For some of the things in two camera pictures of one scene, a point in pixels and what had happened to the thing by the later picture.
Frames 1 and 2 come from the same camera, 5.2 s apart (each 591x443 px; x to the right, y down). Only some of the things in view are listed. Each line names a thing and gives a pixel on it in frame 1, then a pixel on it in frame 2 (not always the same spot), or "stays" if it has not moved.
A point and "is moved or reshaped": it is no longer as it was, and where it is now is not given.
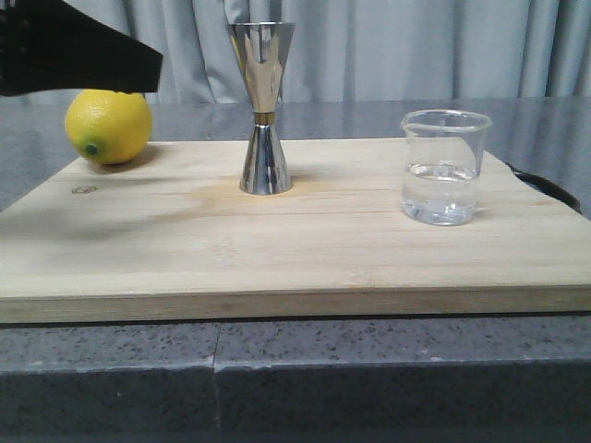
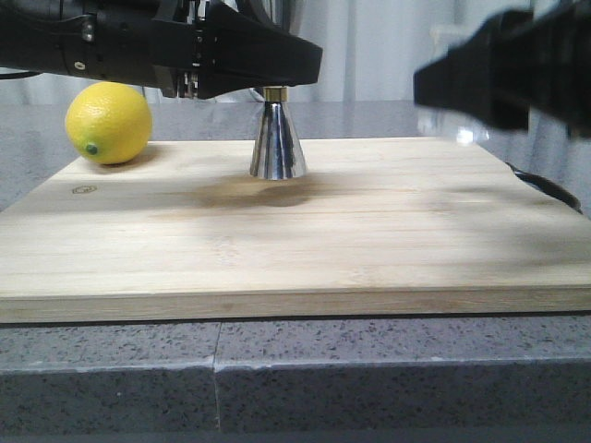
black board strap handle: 550,187 stays
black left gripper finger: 52,45 to 238,53
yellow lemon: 108,126 stays
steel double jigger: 261,50 is moved or reshaped
